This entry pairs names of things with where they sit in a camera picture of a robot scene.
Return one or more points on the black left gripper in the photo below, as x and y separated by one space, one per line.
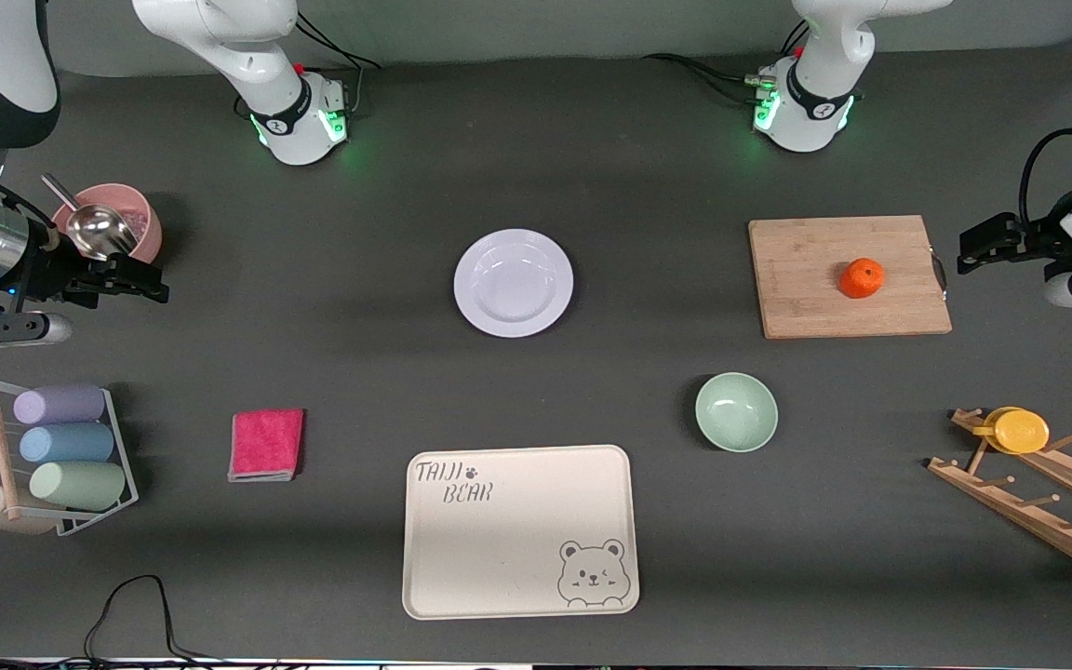
1037 238

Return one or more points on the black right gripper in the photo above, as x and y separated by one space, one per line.
50 273

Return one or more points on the orange fruit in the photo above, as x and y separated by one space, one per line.
862 278

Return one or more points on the white round plate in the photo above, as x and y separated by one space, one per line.
513 284

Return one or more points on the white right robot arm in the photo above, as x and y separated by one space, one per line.
220 28

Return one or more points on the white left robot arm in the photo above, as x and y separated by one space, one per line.
824 56

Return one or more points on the metal scoop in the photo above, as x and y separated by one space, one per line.
99 228

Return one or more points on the pink bowl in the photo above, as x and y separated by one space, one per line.
143 212

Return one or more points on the purple cup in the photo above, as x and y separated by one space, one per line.
60 405

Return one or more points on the blue cup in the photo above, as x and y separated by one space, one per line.
66 444

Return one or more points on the yellow cup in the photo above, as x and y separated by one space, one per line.
1018 431

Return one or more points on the wooden cutting board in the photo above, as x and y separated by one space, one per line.
806 279

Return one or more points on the wooden rack rod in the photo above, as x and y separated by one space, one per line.
0 437

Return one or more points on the green cup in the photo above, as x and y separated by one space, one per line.
78 486

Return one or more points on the pink folded cloth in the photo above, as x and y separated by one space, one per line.
266 445

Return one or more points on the wooden peg drying rack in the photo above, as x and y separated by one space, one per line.
1038 516

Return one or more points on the light green bowl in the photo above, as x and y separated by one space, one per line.
736 412

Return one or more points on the beige bear print tray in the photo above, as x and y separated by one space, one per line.
517 549

